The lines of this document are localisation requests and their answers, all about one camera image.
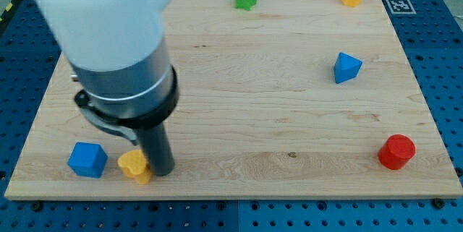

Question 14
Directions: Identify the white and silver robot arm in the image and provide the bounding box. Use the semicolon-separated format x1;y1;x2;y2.
36;0;177;142

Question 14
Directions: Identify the wooden board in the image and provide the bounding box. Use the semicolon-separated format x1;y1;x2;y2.
5;0;462;201

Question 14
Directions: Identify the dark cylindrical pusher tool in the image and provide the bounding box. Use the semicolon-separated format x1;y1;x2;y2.
135;124;174;176

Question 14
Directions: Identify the yellow heart block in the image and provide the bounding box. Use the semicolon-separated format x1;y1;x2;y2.
117;150;153;185

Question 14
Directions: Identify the blue triangle block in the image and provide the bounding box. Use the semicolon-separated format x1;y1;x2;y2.
334;52;363;84

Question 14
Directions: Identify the blue cube block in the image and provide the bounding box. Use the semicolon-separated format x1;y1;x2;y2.
67;142;108;179

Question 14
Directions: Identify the red cylinder block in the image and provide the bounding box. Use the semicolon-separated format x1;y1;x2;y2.
378;134;416;170

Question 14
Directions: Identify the white fiducial marker tag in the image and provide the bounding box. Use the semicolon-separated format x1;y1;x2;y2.
385;0;416;14

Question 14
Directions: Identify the black bolt front left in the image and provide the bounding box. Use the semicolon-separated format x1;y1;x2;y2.
30;201;43;212

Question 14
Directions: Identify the black bolt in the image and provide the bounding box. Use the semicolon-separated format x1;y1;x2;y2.
30;201;43;212
432;198;446;210

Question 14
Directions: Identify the black bolt front right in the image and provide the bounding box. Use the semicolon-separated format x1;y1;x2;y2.
432;198;446;210

